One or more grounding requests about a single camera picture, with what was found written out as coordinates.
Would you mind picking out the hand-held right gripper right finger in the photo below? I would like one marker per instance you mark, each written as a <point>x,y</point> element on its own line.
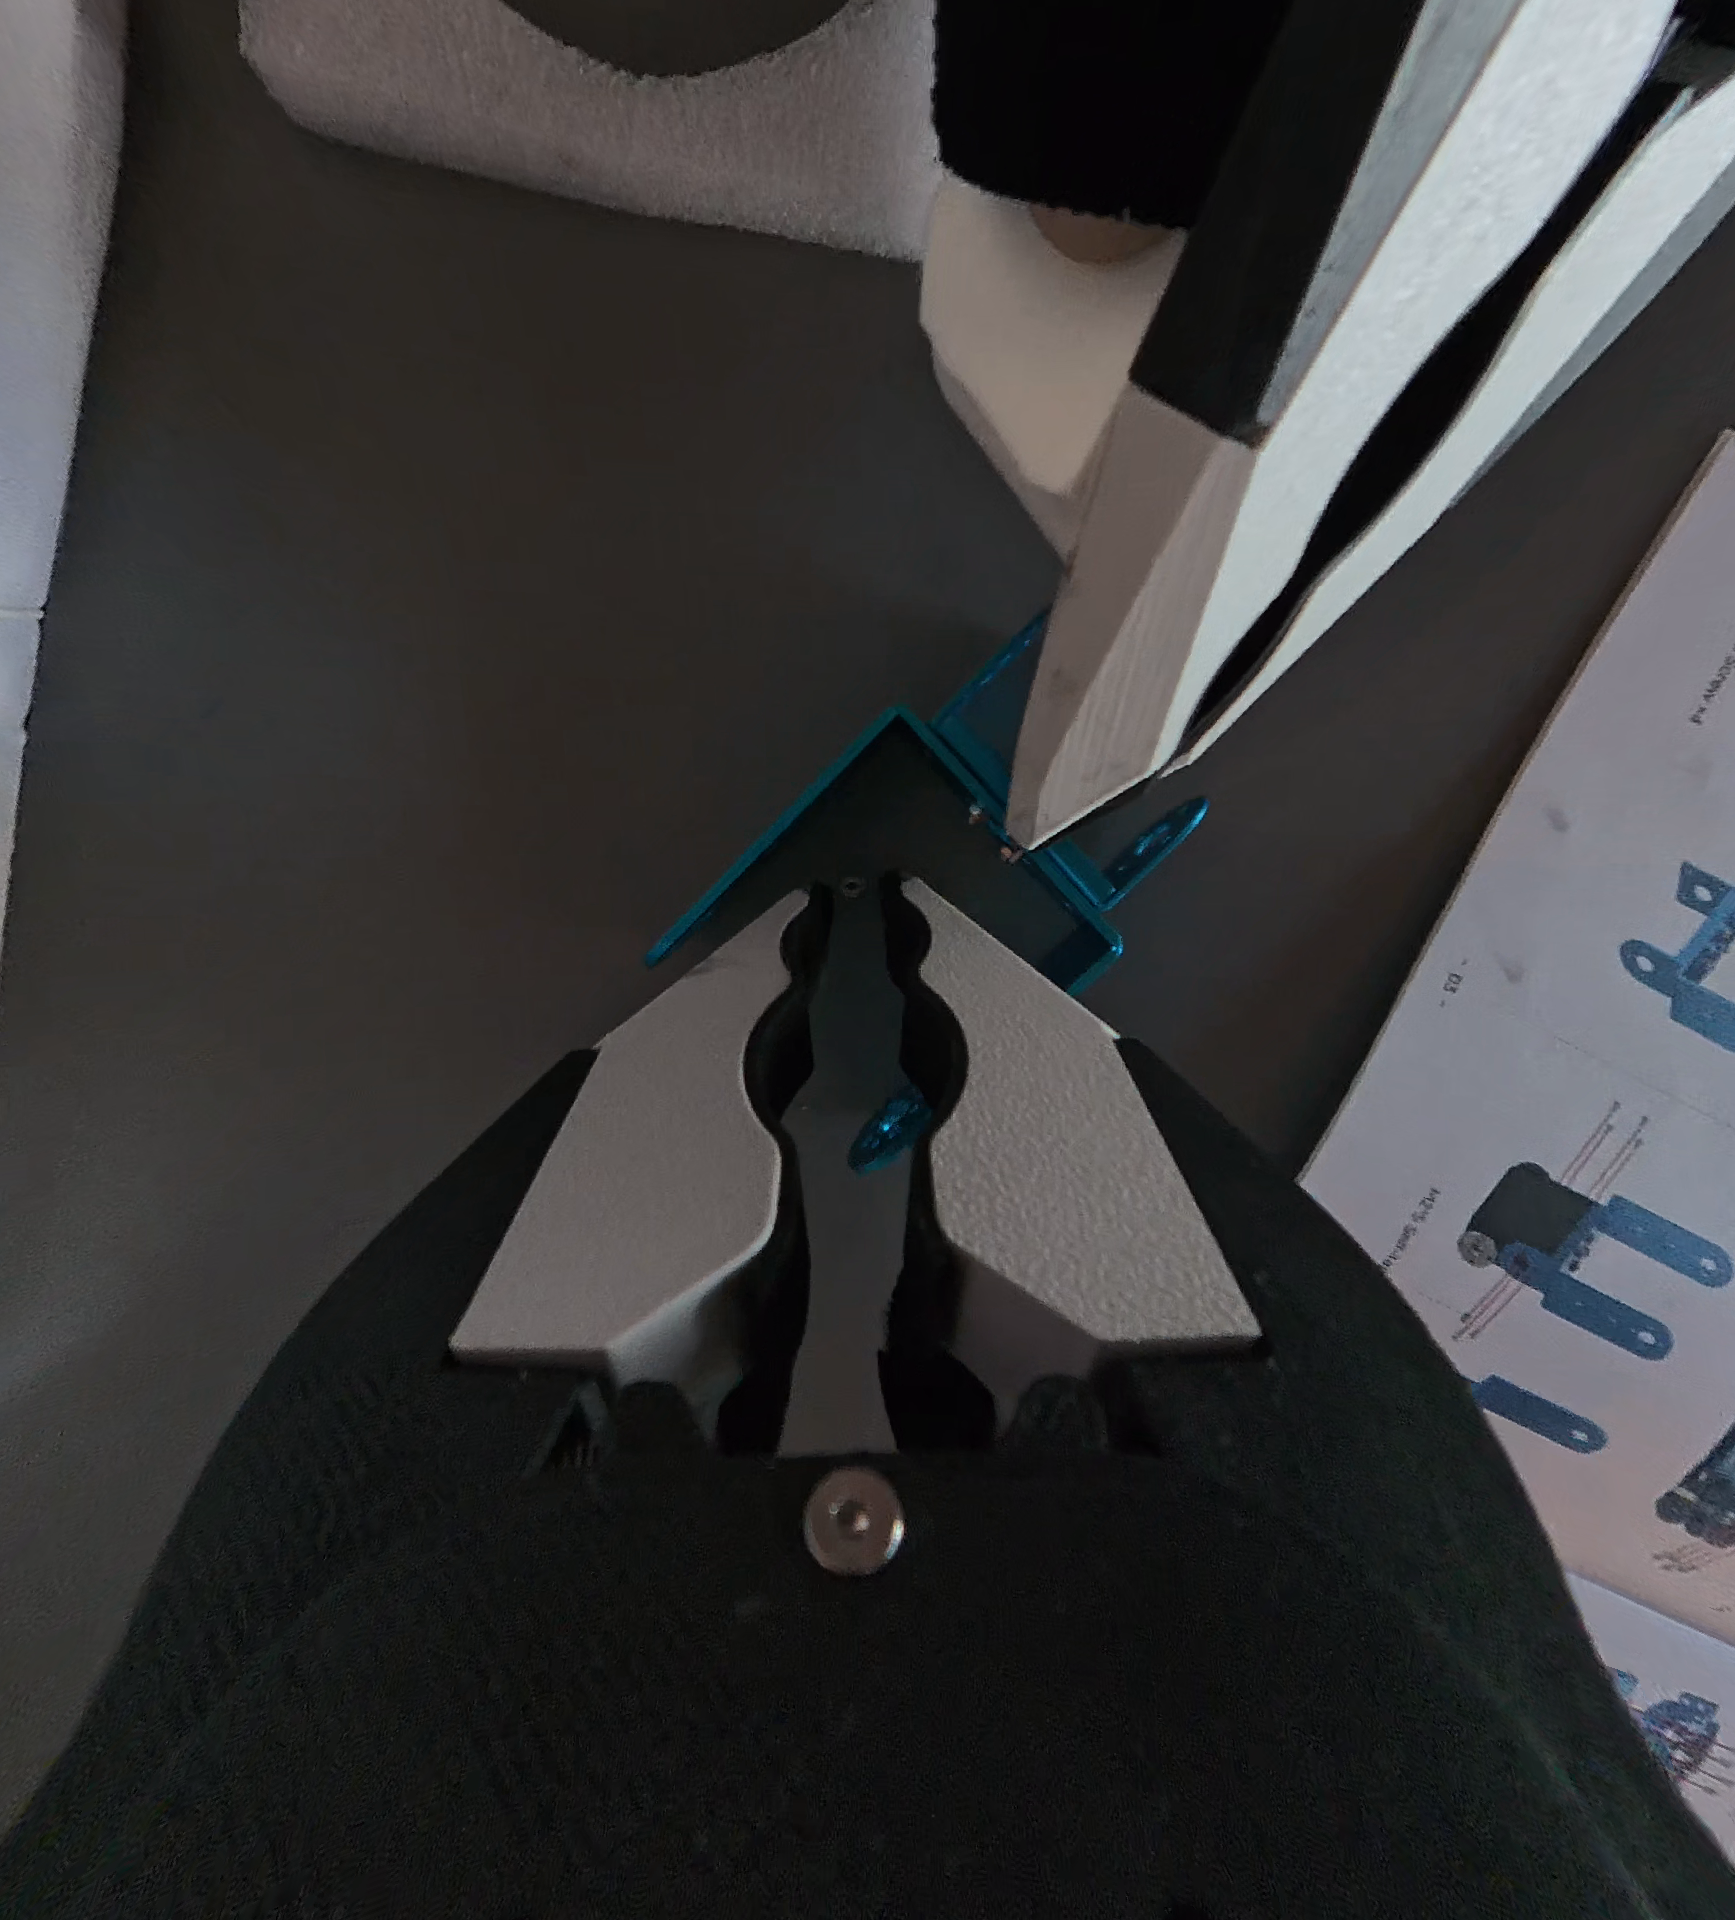
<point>1092,1184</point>

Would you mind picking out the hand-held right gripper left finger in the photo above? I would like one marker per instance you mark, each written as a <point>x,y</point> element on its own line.
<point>628,1184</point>

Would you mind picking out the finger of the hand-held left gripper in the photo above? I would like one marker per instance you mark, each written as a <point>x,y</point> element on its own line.
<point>1122,644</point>
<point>1528,374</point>

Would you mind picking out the blue metal bracket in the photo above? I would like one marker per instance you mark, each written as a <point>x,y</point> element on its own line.
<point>1062,908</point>

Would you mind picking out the person's left hand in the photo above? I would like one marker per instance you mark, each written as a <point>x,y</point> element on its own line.
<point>1092,236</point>

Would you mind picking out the open instruction booklet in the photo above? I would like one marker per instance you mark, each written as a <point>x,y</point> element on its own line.
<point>1558,975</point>

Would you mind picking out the white foam with round hole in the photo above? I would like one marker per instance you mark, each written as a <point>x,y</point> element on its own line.
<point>507,159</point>

